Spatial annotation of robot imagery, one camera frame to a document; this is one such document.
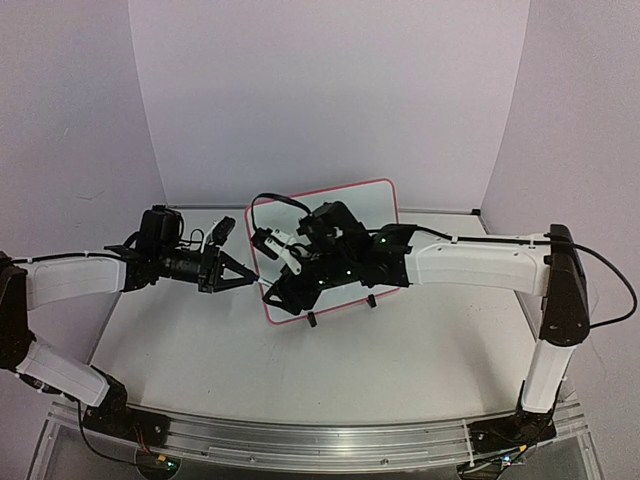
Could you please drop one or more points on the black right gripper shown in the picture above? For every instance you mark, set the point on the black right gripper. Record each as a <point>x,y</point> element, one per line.
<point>295,288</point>

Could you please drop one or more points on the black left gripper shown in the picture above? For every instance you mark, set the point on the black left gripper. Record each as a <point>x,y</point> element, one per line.
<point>215,280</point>

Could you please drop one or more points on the white whiteboard marker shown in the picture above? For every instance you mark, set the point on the white whiteboard marker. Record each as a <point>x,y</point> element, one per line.
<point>264,282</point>

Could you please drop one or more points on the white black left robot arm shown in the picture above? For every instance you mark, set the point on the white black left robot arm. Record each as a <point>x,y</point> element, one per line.
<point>52,306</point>

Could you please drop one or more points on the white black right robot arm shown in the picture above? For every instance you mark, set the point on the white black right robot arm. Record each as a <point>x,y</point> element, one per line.
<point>460,324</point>

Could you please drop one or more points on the pink framed whiteboard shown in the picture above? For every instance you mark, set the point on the pink framed whiteboard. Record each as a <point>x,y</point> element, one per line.
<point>372,202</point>

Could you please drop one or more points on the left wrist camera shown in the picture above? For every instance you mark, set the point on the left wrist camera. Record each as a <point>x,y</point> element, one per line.
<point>219,232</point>

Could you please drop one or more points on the aluminium table edge rail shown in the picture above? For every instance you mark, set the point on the aluminium table edge rail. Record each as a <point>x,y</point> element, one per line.
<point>471,212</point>

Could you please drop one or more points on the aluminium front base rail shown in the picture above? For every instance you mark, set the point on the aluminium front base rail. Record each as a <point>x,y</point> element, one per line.
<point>335,449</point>

